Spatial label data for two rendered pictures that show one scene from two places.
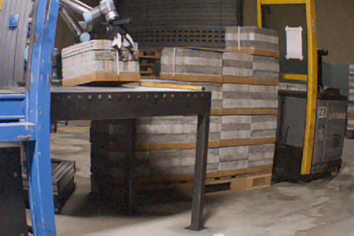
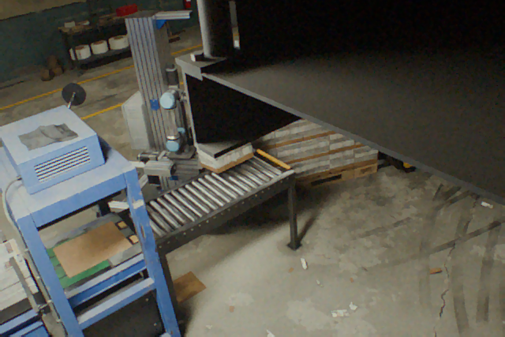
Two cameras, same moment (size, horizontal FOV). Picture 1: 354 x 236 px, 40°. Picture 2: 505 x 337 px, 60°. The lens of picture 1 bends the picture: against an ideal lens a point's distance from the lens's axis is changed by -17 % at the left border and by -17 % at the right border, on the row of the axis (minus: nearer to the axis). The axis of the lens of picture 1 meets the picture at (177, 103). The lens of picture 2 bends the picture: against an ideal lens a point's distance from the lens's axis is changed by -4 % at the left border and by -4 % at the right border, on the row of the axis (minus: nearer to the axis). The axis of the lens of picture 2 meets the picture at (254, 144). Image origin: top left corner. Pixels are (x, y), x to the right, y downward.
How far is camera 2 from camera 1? 2.15 m
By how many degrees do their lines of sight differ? 32
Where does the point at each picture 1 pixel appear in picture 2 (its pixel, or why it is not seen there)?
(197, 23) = not seen: outside the picture
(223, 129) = (331, 143)
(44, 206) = (166, 312)
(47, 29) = (147, 241)
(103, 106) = (210, 223)
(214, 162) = (326, 164)
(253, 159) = (358, 156)
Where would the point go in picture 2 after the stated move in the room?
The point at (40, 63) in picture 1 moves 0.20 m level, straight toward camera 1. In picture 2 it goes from (149, 257) to (142, 281)
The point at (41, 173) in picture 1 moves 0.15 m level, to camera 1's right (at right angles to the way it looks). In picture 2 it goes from (162, 299) to (182, 303)
